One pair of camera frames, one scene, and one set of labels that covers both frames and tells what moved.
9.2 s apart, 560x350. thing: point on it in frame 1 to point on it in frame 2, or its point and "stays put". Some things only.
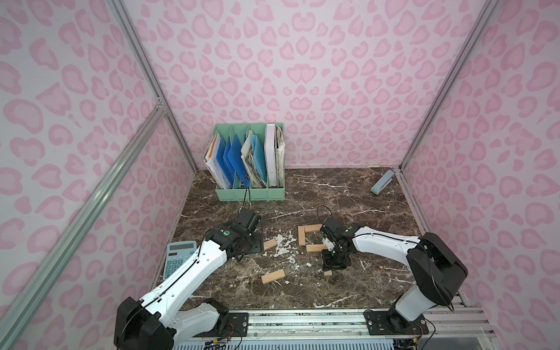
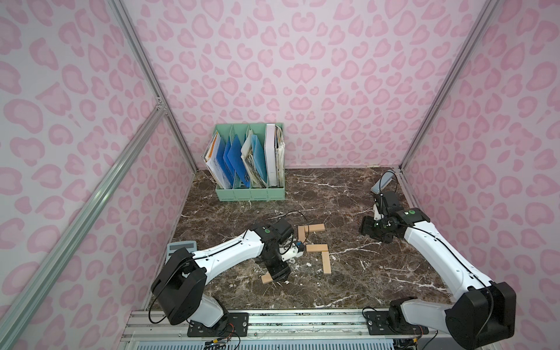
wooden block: x=311 y=227 stays put
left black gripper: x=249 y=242 to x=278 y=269
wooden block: x=316 y=248 stays put
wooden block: x=301 y=235 stays put
